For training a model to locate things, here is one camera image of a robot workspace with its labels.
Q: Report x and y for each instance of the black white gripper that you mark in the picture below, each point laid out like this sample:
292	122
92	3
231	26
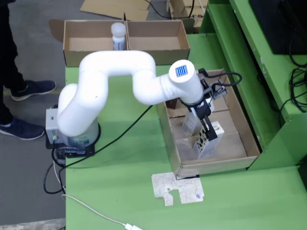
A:
202	109

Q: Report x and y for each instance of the white hand cream box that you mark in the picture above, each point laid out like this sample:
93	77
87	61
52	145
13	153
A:
211	146

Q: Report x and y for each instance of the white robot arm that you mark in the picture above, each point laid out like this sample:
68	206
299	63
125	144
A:
115	64

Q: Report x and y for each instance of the grey robot base box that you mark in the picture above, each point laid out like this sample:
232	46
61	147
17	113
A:
51	124

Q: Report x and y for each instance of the tall white cosmetic box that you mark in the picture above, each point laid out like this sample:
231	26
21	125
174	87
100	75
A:
189	124

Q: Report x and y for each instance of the shallow cardboard tray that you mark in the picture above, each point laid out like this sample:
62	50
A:
227	143

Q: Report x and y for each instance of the divided cardboard box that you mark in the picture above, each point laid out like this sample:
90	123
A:
156	57

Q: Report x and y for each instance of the large printed cardboard box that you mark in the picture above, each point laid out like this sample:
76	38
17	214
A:
180	7

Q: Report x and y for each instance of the green metal shelf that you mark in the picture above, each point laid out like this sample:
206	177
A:
263	119

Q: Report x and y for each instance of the flattened patterned paper carton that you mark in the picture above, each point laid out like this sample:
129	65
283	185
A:
177	189

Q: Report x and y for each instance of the white plug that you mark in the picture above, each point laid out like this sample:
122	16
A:
132	226

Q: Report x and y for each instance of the black monitor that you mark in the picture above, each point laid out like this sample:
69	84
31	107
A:
275	24

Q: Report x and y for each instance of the white plastic bottle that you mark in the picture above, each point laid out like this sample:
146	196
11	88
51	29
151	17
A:
118	31

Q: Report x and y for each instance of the navy sneaker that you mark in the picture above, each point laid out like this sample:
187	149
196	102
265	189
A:
21	130
33	88

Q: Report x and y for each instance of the dark trousers of person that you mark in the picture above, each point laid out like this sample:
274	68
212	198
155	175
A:
7	60

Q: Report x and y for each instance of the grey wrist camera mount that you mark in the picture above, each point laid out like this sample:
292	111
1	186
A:
219	92

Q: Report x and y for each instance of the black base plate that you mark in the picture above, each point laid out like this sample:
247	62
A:
79	153

